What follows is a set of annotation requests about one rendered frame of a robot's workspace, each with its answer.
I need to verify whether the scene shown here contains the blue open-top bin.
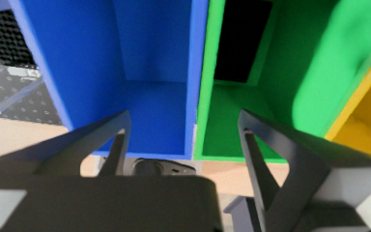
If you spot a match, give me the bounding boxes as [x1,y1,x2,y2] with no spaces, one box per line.
[13,0,209,160]

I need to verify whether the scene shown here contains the green bin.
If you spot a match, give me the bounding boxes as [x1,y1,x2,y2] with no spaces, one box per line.
[195,0,371,162]

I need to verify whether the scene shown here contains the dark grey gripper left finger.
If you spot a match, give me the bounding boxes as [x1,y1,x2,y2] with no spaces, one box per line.
[0,109,131,175]

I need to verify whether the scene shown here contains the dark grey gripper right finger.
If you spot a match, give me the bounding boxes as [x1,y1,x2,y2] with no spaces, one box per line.
[238,108,371,232]

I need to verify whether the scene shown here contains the yellow open-top bin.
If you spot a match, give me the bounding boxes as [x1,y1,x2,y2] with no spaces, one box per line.
[325,70,371,154]

